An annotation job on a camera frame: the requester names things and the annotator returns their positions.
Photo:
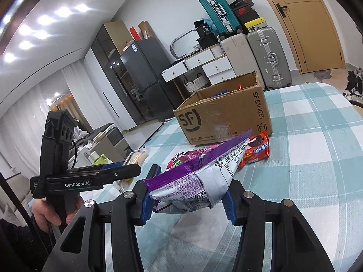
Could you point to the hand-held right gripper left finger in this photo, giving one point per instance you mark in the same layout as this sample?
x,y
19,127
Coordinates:
x,y
148,204

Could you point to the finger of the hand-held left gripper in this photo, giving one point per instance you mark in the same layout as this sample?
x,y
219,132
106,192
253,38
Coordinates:
x,y
122,174
110,166

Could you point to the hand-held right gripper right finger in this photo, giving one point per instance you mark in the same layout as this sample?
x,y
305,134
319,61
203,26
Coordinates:
x,y
229,207

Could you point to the purple snack packet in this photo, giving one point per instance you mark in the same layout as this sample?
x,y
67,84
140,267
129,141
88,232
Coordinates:
x,y
181,158
192,184

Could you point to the brown cardboard box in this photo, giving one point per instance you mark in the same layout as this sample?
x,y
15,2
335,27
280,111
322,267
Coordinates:
x,y
227,113

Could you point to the blue cookie packet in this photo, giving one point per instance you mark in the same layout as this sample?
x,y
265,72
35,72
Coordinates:
x,y
219,93

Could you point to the person's left forearm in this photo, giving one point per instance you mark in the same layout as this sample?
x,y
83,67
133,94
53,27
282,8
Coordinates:
x,y
19,246

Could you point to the person's left hand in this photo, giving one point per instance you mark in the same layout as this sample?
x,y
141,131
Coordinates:
x,y
44,212

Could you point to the green mug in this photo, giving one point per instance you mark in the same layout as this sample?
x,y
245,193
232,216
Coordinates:
x,y
100,159

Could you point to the clear wafer biscuit packet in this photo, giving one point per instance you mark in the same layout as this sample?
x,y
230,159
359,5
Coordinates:
x,y
137,157

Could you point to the grey bin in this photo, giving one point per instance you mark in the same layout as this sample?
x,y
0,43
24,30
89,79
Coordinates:
x,y
116,138

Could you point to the red cookie packet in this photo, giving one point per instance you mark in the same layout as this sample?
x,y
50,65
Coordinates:
x,y
255,150

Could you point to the checked teal white tablecloth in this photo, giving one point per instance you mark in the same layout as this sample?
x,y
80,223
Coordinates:
x,y
312,161

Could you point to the grey refrigerator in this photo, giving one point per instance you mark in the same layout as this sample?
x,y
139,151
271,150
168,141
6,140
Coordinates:
x,y
144,70

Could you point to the dark glass cabinet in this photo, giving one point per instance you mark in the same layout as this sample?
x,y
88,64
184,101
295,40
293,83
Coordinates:
x,y
107,62

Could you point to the woven laundry basket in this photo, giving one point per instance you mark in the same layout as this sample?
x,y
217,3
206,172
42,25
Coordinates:
x,y
197,85

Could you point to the white drawer desk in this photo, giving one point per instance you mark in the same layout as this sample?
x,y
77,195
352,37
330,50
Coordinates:
x,y
215,68

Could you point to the open brown carton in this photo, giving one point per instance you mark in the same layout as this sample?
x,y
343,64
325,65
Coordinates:
x,y
146,29

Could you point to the silver suitcase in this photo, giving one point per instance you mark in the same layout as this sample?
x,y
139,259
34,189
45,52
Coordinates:
x,y
269,59

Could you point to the beige suitcase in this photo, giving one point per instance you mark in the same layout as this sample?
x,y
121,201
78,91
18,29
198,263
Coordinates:
x,y
238,53

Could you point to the black bag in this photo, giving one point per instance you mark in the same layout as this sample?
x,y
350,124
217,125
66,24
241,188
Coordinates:
x,y
205,38

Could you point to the row of ceiling lights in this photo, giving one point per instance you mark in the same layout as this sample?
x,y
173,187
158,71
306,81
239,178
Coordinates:
x,y
45,19

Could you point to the grey floor mat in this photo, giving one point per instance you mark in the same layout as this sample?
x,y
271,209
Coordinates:
x,y
322,74

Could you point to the group of assorted shoes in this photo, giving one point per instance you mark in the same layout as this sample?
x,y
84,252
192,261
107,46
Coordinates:
x,y
354,83

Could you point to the black yellow shoe box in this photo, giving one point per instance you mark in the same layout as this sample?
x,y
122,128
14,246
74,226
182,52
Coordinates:
x,y
255,25

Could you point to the teal suitcase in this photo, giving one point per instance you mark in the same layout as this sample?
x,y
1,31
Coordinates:
x,y
217,11

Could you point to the wooden door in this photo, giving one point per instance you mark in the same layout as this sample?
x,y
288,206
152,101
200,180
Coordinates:
x,y
309,28

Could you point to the black red shoe box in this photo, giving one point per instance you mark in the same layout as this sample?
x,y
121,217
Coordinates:
x,y
245,11

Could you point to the chrome arched frame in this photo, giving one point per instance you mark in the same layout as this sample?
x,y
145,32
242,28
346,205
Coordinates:
x,y
173,42

